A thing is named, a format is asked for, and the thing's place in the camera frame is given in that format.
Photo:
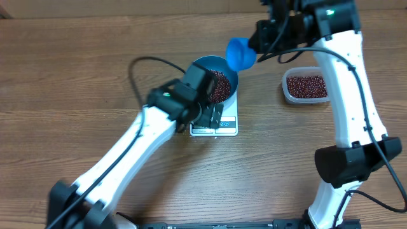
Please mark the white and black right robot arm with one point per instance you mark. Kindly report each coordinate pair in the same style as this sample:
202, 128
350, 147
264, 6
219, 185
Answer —
331, 30

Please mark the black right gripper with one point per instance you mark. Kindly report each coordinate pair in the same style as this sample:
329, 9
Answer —
266, 35

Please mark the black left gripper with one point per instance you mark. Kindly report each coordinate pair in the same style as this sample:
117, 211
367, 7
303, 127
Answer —
209, 109

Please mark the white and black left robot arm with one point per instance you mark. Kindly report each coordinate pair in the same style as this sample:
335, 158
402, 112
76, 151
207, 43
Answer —
91, 200

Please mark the clear plastic container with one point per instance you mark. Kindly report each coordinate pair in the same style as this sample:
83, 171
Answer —
301, 71

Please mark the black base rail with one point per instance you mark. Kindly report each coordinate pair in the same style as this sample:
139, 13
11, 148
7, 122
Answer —
275, 224

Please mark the blue plastic measuring scoop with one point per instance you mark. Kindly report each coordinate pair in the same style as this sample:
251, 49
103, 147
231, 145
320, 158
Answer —
239, 56

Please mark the white digital kitchen scale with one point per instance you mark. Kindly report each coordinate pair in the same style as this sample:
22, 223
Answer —
228, 122

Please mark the red beans in bowl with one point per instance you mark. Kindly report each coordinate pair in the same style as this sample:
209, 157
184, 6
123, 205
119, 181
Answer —
222, 90

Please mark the teal blue bowl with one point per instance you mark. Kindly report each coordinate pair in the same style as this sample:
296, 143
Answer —
219, 64

